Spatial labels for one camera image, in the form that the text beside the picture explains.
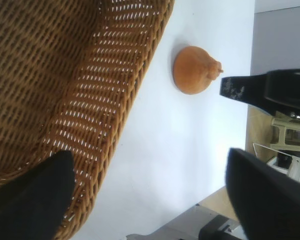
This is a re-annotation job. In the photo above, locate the woven wicker rectangular basket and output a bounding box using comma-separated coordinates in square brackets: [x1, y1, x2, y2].
[0, 0, 176, 240]

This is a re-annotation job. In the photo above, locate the orange knobbed mandarin fruit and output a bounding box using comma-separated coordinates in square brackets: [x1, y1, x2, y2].
[173, 45, 225, 95]

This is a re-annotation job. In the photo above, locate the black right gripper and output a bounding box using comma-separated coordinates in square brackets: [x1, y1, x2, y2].
[219, 67, 300, 117]

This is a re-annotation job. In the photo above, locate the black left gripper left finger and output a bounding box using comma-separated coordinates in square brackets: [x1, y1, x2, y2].
[0, 149, 76, 240]

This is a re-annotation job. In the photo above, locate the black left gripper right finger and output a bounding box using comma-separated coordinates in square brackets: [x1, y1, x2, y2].
[225, 147, 300, 240]

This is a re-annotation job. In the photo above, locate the beige chair frame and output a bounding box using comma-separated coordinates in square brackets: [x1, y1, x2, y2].
[269, 117, 300, 151]

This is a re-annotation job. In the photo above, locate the grey and black base frame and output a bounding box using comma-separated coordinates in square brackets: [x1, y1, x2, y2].
[124, 203, 243, 240]

